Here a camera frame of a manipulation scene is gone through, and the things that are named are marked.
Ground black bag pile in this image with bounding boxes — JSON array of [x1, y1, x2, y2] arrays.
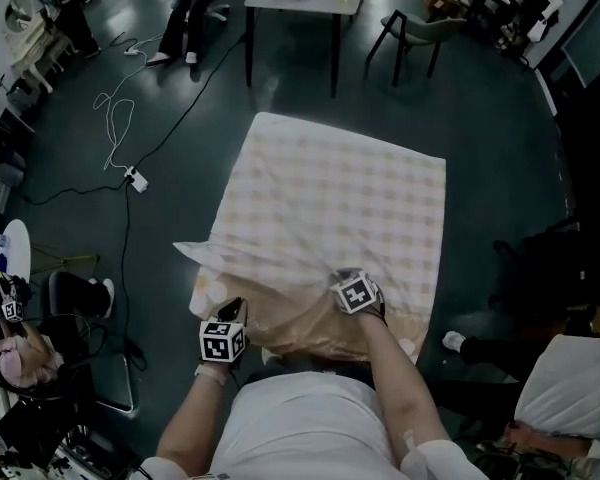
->
[[487, 220, 600, 329]]

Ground white cable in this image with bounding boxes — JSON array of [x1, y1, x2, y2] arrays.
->
[[92, 42, 154, 172]]

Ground long black cable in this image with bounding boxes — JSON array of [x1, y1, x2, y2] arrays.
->
[[119, 187, 149, 369], [19, 30, 249, 207]]

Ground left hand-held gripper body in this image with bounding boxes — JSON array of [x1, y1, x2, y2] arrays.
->
[[198, 320, 247, 364]]

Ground white wristband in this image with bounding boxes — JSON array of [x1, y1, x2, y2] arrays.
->
[[194, 361, 230, 385]]

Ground person's right forearm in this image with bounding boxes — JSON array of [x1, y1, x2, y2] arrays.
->
[[357, 312, 454, 464]]

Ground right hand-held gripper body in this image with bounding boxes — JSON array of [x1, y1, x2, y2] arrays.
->
[[328, 266, 385, 315]]

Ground grey chair black legs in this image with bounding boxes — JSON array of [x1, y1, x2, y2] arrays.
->
[[364, 8, 469, 88]]

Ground olive stand frame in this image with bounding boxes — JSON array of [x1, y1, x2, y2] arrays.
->
[[29, 251, 101, 278]]

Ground round white table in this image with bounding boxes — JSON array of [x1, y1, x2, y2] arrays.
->
[[2, 219, 33, 289]]

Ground person's left forearm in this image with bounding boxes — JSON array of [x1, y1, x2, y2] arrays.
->
[[155, 375, 241, 462]]

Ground person's dark trousers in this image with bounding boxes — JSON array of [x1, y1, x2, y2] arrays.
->
[[242, 355, 379, 387]]

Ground round white mirror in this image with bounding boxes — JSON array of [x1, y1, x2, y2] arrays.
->
[[4, 0, 35, 33]]

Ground black metal frame chair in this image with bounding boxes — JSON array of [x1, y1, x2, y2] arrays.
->
[[49, 352, 135, 414]]

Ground glass board panel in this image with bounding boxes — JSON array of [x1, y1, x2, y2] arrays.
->
[[559, 0, 600, 89]]

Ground beige checked cloth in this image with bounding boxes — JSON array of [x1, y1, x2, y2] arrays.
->
[[173, 111, 447, 367]]

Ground white vanity desk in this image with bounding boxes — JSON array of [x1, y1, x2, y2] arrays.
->
[[2, 0, 76, 94]]

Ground person's white shirt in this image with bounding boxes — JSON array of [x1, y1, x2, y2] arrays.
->
[[139, 370, 489, 480]]

